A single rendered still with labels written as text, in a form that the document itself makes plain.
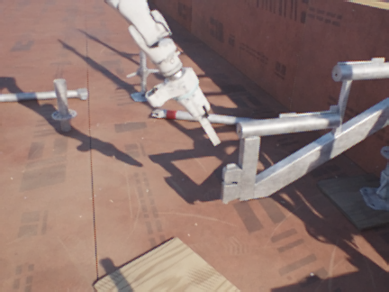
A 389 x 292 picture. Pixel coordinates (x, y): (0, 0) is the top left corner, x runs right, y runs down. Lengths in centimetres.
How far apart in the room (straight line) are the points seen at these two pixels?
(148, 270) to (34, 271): 34
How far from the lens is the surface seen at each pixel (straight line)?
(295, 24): 227
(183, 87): 90
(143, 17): 87
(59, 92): 188
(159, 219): 130
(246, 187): 115
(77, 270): 117
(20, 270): 122
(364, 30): 179
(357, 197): 156
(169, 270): 111
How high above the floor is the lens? 84
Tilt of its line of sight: 29 degrees down
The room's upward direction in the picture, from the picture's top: 4 degrees clockwise
